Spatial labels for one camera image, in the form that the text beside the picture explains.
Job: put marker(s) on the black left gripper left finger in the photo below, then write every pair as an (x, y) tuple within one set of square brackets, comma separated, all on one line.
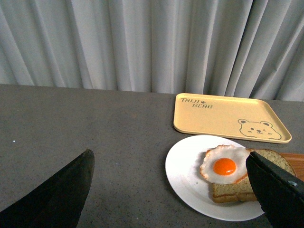
[(56, 203)]

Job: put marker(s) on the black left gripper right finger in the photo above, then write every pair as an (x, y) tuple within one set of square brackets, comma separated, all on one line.
[(280, 194)]

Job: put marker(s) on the white round plate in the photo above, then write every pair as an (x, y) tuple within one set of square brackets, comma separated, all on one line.
[(183, 173)]

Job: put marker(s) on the brown wooden tray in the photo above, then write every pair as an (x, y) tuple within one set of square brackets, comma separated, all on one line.
[(297, 162)]

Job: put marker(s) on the bottom bread slice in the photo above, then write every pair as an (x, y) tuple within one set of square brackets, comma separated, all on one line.
[(242, 191)]

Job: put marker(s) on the fried egg toy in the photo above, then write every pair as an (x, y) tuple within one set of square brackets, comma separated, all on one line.
[(225, 164)]

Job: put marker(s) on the yellow bear tray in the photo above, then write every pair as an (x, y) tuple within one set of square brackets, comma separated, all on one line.
[(229, 117)]

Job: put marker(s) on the grey pleated curtain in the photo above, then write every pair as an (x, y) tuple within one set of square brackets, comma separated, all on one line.
[(242, 48)]

